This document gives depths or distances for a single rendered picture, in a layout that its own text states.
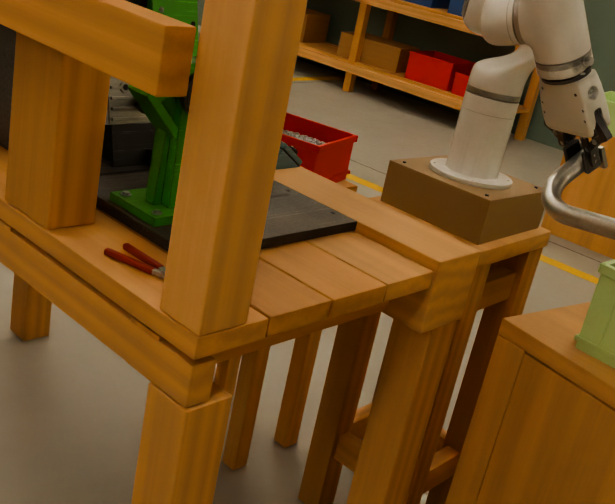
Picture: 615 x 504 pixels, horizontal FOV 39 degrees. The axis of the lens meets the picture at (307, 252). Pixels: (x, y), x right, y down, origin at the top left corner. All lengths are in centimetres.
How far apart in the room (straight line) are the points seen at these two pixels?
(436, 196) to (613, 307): 49
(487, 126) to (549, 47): 60
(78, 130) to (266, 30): 46
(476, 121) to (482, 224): 23
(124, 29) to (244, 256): 33
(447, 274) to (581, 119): 40
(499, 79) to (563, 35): 59
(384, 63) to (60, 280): 625
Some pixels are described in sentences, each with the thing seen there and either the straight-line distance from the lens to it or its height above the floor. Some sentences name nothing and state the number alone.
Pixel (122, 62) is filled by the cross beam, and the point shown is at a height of 121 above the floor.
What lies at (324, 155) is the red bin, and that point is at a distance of 212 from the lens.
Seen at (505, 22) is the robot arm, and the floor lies 134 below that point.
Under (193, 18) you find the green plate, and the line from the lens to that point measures 184.
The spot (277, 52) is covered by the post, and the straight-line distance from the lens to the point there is 110.
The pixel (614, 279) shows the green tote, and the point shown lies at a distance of 162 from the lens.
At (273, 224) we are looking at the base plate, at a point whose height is 90.
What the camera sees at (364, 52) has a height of 35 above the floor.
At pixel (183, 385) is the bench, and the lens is 124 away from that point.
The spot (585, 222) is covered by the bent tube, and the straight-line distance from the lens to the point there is 135.
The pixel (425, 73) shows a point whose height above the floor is 35.
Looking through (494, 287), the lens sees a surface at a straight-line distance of 202.
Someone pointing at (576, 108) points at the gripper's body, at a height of 124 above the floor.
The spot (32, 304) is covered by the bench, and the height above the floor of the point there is 13.
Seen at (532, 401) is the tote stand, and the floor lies 67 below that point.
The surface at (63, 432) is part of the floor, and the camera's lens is 251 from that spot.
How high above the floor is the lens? 145
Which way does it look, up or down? 22 degrees down
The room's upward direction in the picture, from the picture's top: 12 degrees clockwise
